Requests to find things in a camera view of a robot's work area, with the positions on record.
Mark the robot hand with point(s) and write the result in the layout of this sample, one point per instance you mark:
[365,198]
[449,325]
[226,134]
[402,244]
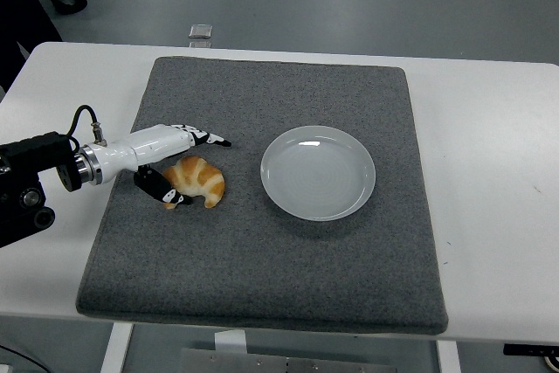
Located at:
[148,148]

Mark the croissant bread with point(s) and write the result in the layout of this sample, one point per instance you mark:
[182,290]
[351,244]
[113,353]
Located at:
[203,176]

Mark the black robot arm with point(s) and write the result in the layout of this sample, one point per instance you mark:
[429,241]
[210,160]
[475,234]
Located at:
[30,159]

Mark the silver floor socket plate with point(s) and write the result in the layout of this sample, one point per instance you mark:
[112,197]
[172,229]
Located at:
[201,31]

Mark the grey round plate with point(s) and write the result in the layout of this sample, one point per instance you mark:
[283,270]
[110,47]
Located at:
[318,174]

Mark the grey metal plate with screws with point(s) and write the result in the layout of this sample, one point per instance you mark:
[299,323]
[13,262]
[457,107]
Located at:
[284,364]

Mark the grey felt mat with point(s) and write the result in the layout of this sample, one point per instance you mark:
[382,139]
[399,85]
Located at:
[262,268]

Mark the person's leg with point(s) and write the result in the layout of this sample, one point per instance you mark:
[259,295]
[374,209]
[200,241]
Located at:
[17,6]

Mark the white table leg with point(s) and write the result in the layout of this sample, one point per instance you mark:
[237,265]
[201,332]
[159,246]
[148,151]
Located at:
[115,349]
[448,357]

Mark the black table control panel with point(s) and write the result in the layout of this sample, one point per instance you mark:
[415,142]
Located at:
[530,350]

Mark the tape roll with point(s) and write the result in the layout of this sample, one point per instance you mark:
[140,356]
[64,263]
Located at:
[554,362]

